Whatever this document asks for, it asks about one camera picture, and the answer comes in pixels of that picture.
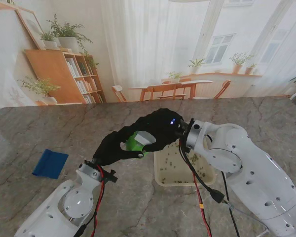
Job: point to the tall windowsill plant orange pot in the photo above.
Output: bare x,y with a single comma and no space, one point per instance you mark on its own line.
237,67

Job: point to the small table plant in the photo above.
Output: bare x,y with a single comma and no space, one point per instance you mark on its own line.
174,79

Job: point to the wooden bookshelf with books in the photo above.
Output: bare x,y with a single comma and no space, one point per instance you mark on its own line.
51,74

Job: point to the broad leaf windowsill plant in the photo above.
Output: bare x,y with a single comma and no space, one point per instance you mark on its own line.
196,64

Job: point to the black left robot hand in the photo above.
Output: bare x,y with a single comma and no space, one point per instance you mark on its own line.
108,150

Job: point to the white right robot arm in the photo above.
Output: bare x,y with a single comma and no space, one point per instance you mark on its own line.
249,172

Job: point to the white wooden dining table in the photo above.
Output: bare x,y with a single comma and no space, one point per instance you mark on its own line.
187,82

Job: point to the translucent plastic baking tray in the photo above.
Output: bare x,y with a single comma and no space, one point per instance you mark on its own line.
172,172

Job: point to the white seat wooden chair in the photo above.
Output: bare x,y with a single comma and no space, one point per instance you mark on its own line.
117,89

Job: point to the small windowsill plant orange pot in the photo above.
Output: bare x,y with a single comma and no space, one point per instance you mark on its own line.
248,71

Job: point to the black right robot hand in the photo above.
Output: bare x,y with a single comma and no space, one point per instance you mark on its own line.
162,126

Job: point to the small potted plant white pot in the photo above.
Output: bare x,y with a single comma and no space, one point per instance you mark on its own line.
50,45

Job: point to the white square jar lid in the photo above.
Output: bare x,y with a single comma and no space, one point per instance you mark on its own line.
145,137

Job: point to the wooden picture frame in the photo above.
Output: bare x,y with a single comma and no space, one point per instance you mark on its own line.
30,27

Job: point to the green square glass jar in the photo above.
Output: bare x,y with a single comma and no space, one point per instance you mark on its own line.
133,145

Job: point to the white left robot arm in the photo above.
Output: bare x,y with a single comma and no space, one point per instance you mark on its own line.
64,209

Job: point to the large potted plant white pot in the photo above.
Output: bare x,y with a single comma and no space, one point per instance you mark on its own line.
67,44

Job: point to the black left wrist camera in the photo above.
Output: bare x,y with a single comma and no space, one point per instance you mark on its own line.
112,176

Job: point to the wooden slat back chair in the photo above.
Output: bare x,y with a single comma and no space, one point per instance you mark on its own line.
162,87

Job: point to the scattered green beans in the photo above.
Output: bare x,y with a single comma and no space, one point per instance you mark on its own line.
193,159

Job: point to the leafy potted plant beside bookshelf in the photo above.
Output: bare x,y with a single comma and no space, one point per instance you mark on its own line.
39,86

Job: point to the blue plastic scraper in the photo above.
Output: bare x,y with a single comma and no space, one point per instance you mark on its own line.
49,164

